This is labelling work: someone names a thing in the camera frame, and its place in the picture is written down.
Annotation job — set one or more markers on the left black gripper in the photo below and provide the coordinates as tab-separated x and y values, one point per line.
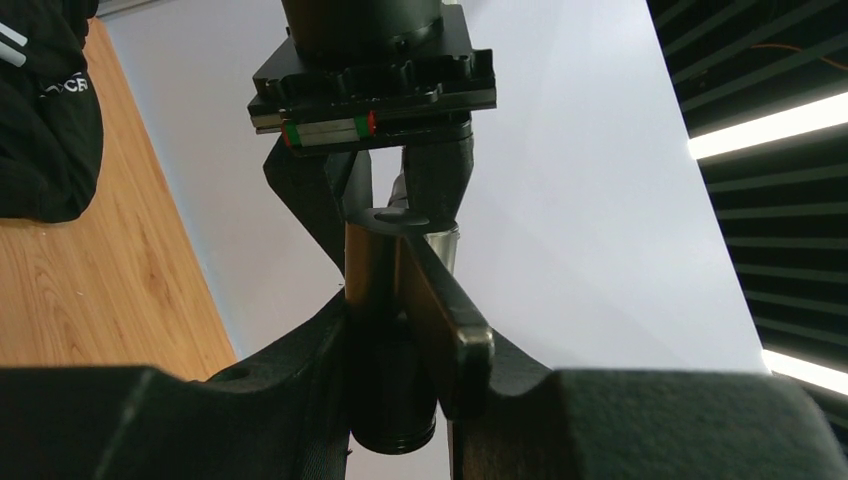
359	76

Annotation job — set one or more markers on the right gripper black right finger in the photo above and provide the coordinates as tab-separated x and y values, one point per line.
541	423

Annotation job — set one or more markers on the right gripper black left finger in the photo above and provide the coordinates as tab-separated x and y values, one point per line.
278	414

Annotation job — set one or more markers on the black cloth with white print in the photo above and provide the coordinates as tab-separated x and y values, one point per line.
52	133

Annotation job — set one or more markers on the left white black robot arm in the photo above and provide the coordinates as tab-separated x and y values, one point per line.
352	77

